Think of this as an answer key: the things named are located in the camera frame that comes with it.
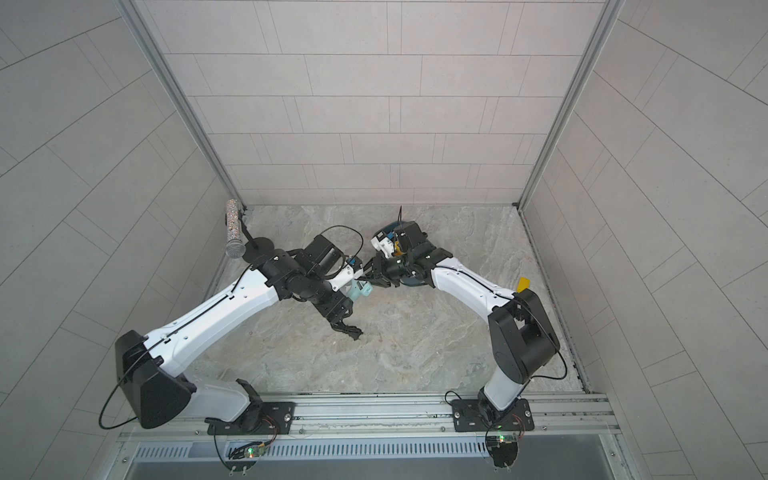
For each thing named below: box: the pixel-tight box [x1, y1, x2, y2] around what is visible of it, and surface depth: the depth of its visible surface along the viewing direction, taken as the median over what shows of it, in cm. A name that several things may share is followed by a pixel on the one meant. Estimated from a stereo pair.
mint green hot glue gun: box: [348, 279, 373, 302], surface depth 75 cm
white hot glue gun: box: [370, 231, 395, 259], surface depth 79 cm
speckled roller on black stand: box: [225, 198, 275, 263], surface depth 86 cm
